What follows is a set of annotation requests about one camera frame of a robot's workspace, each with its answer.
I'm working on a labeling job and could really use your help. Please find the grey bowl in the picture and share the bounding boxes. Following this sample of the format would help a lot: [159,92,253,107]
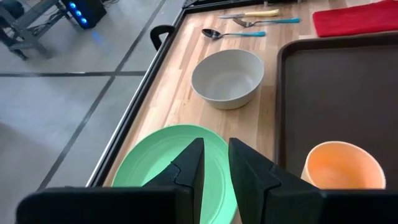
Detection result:
[190,49,265,110]

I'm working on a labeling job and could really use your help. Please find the brown plastic tray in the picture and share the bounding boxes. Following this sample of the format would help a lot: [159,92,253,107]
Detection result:
[275,30,398,191]

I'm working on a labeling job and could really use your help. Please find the red cloth napkin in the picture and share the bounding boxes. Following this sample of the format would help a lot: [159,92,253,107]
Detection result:
[312,0,398,38]

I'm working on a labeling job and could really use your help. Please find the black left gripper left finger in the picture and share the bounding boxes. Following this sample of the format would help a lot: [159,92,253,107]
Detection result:
[15,137,205,224]

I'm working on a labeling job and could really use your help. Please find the black computer blue lights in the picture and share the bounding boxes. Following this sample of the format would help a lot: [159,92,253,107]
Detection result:
[60,0,108,30]

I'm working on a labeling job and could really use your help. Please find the teal-handled fork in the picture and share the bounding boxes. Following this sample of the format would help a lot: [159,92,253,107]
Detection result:
[232,17,302,28]

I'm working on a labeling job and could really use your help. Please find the teal-handled spoon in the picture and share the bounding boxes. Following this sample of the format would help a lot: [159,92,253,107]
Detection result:
[201,28,267,40]

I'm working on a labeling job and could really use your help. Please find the green plate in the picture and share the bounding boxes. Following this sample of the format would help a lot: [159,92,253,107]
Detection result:
[111,124,239,224]

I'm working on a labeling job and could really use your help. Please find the yellow-handled knife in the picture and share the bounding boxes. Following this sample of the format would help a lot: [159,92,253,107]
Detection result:
[217,8,280,20]

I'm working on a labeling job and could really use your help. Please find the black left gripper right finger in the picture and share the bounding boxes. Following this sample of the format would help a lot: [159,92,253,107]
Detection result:
[228,137,398,224]

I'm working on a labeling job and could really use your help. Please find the orange cup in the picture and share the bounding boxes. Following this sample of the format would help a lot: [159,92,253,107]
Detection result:
[300,141,387,190]

